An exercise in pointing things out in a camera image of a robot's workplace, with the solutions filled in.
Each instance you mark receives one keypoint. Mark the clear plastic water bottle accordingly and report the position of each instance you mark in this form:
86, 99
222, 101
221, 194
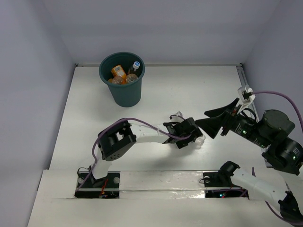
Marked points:
133, 69

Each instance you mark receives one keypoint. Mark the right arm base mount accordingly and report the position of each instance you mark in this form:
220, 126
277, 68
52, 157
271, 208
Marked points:
218, 184

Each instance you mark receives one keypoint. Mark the silver foil tape strip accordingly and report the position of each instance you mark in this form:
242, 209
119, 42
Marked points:
161, 185

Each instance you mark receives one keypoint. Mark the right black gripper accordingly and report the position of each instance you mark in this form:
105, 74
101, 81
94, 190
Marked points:
211, 125

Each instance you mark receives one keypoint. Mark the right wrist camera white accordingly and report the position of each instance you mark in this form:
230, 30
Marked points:
246, 95

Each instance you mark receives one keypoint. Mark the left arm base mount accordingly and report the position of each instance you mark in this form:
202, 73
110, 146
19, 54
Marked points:
104, 188

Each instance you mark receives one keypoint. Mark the clear bottle black label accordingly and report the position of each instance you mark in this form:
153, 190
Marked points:
198, 143

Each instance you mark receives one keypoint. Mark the dark green plastic bin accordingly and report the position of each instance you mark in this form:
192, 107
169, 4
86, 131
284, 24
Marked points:
127, 94

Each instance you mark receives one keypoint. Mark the tall orange label bottle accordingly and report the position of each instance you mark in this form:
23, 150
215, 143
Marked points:
118, 80

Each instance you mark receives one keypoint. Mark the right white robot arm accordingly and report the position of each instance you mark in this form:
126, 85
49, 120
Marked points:
269, 133

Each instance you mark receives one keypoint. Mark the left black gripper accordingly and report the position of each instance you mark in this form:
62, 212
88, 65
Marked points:
185, 132

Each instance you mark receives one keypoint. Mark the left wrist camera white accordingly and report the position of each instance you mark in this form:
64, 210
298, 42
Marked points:
177, 117

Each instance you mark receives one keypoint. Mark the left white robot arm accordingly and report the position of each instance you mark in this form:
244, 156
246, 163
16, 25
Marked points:
114, 141

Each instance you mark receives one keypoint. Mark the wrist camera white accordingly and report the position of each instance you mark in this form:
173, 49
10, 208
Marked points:
246, 95
177, 117

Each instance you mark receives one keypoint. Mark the aluminium rail right edge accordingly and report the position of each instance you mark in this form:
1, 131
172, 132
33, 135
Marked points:
244, 82

